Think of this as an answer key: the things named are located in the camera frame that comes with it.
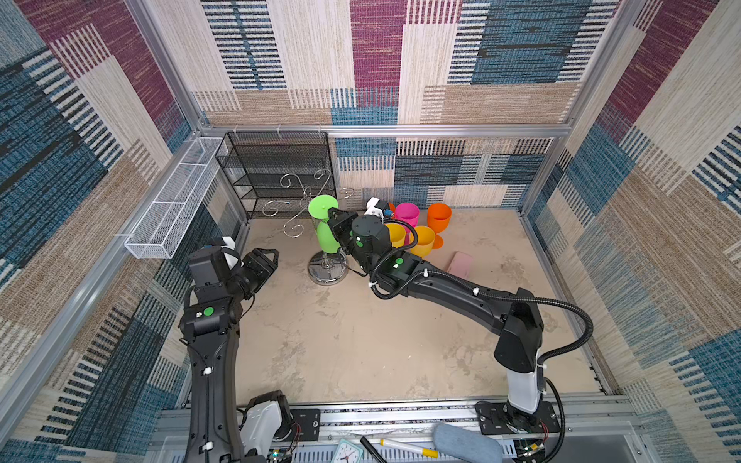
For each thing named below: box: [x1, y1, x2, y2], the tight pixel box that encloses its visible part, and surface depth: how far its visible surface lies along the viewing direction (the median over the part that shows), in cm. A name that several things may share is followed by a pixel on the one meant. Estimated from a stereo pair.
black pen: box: [358, 435, 388, 463], surface depth 71 cm
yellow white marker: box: [380, 438, 440, 460], surface depth 71 cm
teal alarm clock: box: [330, 438, 364, 463], surface depth 70 cm
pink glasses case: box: [446, 250, 473, 279], surface depth 107 cm
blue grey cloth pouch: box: [433, 422, 504, 463], surface depth 69 cm
